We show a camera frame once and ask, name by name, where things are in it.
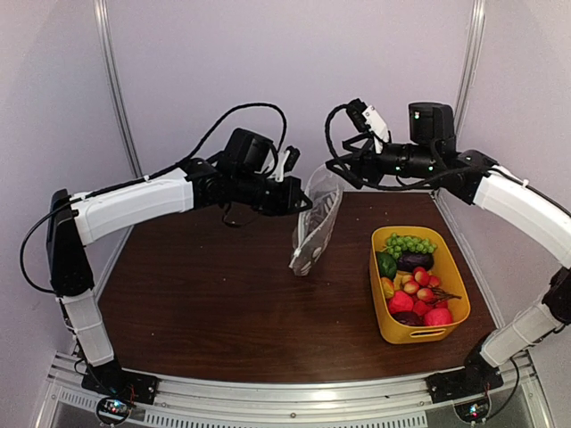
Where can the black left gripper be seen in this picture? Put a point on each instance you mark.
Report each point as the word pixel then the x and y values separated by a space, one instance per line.
pixel 287 203

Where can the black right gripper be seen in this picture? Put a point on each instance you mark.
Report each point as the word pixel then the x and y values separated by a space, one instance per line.
pixel 367 159

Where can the clear polka dot zip bag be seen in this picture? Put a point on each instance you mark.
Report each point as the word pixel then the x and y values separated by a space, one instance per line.
pixel 310 245

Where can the green toy cucumber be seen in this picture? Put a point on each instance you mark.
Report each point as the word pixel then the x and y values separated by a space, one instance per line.
pixel 323 203

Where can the green toy pepper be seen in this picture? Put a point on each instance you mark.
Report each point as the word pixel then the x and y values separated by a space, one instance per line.
pixel 386 264

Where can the purple toy eggplant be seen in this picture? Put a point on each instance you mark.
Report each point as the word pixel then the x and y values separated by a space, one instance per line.
pixel 408 261

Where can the red toy strawberry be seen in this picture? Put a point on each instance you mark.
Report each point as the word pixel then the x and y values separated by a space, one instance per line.
pixel 400 302

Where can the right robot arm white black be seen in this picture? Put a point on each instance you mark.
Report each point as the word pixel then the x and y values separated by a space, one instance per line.
pixel 500 193

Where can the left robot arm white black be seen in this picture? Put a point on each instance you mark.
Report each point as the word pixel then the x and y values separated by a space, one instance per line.
pixel 248 171

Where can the green toy grapes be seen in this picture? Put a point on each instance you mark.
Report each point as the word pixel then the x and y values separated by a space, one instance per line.
pixel 397 245

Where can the yellow plastic basket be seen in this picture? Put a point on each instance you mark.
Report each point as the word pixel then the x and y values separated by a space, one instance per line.
pixel 444 267

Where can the dark red toy beet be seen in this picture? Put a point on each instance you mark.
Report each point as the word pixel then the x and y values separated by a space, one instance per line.
pixel 409 318

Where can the pink toy fruit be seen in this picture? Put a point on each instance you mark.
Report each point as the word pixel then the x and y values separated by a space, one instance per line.
pixel 438 317

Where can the right circuit board with leds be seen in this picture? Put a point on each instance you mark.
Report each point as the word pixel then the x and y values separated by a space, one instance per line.
pixel 472 412

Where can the circuit board with leds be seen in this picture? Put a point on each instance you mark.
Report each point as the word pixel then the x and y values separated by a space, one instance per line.
pixel 112 411
pixel 472 412

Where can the left circuit board with leds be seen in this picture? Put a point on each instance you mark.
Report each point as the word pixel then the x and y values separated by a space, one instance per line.
pixel 112 411

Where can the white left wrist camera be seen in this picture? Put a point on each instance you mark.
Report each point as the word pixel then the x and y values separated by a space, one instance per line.
pixel 285 163

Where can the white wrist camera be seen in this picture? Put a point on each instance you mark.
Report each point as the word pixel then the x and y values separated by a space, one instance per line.
pixel 368 121
pixel 285 163

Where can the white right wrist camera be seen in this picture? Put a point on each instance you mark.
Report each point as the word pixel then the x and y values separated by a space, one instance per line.
pixel 368 121

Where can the right aluminium frame post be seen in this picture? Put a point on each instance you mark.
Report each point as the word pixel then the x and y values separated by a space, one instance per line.
pixel 468 53

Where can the aluminium frame post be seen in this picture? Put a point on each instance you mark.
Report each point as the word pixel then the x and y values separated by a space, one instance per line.
pixel 103 25
pixel 468 53

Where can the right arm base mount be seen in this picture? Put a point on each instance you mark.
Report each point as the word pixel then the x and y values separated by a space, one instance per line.
pixel 464 382

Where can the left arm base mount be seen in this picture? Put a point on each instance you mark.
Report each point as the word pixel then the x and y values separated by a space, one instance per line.
pixel 113 381

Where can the left aluminium frame post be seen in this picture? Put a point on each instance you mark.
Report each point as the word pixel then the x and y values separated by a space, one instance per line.
pixel 103 25

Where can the front aluminium rail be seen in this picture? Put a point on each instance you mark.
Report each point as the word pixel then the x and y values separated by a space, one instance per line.
pixel 402 401

